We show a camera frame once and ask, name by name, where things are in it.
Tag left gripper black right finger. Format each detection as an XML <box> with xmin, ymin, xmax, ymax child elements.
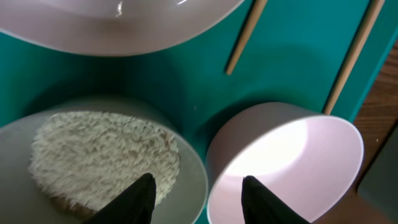
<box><xmin>241</xmin><ymin>175</ymin><xmax>309</xmax><ymax>224</ymax></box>

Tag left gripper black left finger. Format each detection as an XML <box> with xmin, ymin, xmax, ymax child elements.
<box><xmin>83</xmin><ymin>173</ymin><xmax>156</xmax><ymax>224</ymax></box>

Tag white shallow bowl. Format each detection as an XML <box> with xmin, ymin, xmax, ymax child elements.
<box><xmin>206</xmin><ymin>102</ymin><xmax>364</xmax><ymax>224</ymax></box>

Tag grey bowl of rice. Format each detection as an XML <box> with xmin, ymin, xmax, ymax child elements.
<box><xmin>1</xmin><ymin>96</ymin><xmax>208</xmax><ymax>223</ymax></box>

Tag wooden chopstick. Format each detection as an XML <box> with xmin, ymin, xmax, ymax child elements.
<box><xmin>323</xmin><ymin>0</ymin><xmax>385</xmax><ymax>115</ymax></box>
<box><xmin>226</xmin><ymin>0</ymin><xmax>268</xmax><ymax>75</ymax></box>

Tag teal serving tray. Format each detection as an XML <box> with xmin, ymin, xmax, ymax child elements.
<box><xmin>0</xmin><ymin>0</ymin><xmax>398</xmax><ymax>224</ymax></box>

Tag white round plate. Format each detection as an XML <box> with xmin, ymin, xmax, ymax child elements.
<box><xmin>1</xmin><ymin>0</ymin><xmax>242</xmax><ymax>57</ymax></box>

